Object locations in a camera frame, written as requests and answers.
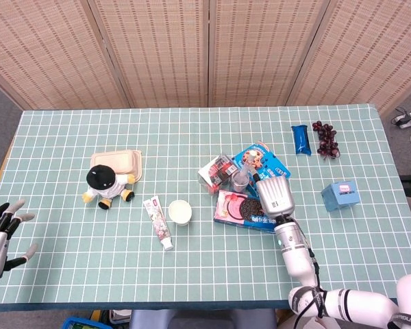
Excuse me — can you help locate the woven folding screen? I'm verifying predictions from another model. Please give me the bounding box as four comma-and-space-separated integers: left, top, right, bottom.
0, 0, 411, 114

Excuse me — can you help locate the floral toothpaste tube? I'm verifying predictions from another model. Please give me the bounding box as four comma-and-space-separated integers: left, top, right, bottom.
142, 195, 175, 252

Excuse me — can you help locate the clear plastic cup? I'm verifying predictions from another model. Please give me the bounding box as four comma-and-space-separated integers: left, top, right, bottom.
230, 169, 253, 194

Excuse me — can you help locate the pink and blue Oreo box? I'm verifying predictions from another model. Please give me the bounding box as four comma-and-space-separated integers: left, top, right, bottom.
213, 189, 278, 234

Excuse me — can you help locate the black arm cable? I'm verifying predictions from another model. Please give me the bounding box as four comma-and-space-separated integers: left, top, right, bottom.
289, 217, 329, 319

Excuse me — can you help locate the blue chocolate chip cookie box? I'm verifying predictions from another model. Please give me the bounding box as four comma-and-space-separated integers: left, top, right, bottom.
232, 142, 292, 188

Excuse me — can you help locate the blue plastic crate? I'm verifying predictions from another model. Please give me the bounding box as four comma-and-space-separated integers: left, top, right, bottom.
60, 316, 97, 329

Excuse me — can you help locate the black-headed plush doll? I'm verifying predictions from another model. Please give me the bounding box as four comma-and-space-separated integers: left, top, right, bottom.
82, 164, 137, 210

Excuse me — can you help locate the red and white snack pack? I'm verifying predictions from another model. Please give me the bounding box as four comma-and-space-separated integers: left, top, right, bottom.
197, 154, 239, 195

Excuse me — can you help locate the white paper cup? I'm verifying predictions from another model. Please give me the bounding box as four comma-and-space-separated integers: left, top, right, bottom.
167, 199, 193, 226

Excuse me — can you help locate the blue snack packet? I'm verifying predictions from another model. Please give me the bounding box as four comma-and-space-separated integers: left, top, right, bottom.
290, 124, 312, 156

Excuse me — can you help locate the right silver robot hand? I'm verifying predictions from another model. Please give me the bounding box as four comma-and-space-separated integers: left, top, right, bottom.
248, 170, 296, 218

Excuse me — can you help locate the beige plastic tray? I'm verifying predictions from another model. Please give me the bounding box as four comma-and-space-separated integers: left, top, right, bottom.
90, 149, 145, 182

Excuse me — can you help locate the green checked tablecloth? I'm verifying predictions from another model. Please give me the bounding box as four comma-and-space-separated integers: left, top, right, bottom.
0, 104, 411, 311

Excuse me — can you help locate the dark red grape bunch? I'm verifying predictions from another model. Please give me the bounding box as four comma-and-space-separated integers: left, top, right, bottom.
311, 120, 342, 159

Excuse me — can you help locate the light blue small carton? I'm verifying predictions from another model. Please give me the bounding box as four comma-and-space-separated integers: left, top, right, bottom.
321, 180, 359, 212

